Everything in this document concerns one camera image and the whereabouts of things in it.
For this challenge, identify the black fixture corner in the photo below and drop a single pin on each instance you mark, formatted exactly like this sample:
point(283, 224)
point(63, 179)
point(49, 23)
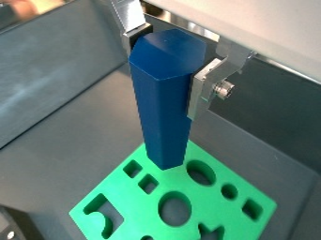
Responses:
point(16, 225)

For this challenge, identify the green shape sorter board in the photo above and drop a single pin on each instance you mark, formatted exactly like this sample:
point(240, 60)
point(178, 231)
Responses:
point(198, 201)

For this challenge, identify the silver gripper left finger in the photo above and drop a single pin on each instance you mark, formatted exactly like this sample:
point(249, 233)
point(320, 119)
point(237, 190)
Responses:
point(131, 21)

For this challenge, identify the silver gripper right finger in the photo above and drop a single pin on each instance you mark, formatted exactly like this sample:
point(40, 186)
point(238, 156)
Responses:
point(209, 81)

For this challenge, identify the blue hexagonal prism peg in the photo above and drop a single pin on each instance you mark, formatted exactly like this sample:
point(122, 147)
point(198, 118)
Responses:
point(164, 60)

